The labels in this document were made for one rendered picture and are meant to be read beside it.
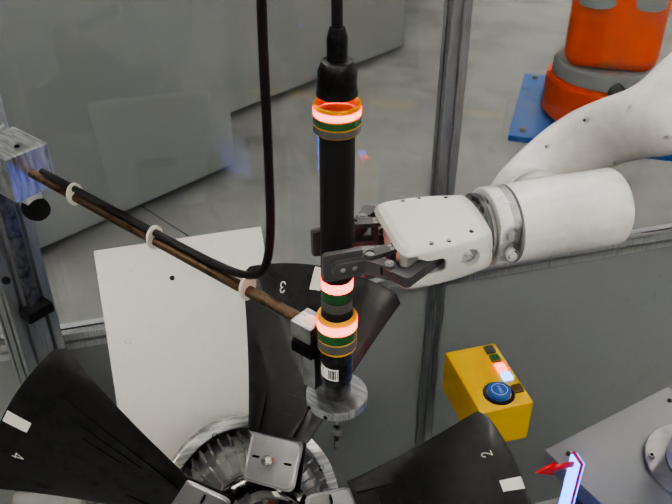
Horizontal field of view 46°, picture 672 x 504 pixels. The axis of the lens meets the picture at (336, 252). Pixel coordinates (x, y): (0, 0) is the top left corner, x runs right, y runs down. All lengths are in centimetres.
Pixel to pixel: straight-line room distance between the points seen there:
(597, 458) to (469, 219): 78
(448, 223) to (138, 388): 63
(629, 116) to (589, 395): 151
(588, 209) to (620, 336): 139
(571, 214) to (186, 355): 66
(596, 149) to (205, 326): 65
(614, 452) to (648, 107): 79
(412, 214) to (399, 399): 126
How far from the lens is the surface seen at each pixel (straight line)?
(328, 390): 90
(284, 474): 104
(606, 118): 92
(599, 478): 148
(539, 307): 201
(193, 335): 126
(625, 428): 158
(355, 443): 210
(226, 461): 116
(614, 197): 87
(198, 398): 126
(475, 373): 145
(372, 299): 104
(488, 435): 117
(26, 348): 153
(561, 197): 84
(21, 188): 125
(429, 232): 79
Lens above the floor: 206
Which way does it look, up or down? 35 degrees down
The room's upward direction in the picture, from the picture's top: straight up
